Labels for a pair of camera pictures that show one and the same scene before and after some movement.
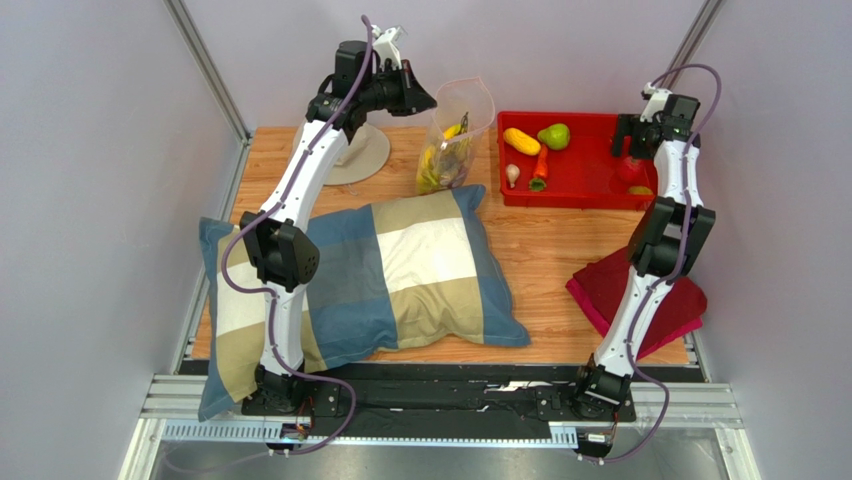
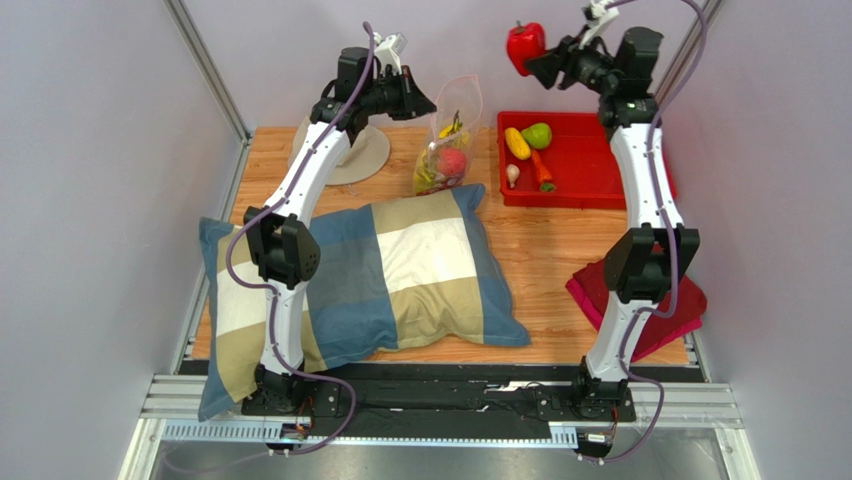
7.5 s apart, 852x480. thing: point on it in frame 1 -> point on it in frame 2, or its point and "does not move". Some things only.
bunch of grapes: [453, 161] -> [456, 123]
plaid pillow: [414, 275] does not move
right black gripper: [625, 135] -> [559, 56]
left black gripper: [414, 97] does not move
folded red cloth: [599, 284] does not move
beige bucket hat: [364, 157] does not move
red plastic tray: [564, 160] does not move
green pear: [556, 136] -> [537, 135]
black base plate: [451, 401] does not move
